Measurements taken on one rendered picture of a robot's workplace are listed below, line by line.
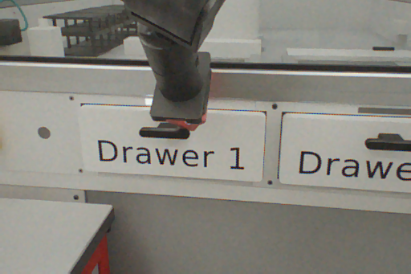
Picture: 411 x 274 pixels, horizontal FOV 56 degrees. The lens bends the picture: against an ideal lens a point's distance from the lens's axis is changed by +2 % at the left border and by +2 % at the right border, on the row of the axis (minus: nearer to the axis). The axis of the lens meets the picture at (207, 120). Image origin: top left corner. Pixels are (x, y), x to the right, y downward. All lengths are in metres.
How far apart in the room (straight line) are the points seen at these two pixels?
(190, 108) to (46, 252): 0.29
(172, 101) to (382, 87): 0.30
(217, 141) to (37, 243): 0.30
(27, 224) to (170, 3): 0.45
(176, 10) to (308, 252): 0.51
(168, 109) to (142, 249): 0.35
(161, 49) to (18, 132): 0.38
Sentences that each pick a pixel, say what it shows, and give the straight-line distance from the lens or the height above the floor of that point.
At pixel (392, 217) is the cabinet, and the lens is 0.71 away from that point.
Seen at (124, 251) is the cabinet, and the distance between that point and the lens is 0.78.
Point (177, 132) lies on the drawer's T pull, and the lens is 0.55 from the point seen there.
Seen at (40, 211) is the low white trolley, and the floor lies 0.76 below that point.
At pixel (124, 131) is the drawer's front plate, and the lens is 0.61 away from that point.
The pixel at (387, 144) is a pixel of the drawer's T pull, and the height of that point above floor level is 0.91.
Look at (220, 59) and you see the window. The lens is 0.58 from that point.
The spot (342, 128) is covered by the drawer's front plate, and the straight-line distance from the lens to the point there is 0.58.
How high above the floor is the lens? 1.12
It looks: 20 degrees down
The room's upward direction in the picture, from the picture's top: straight up
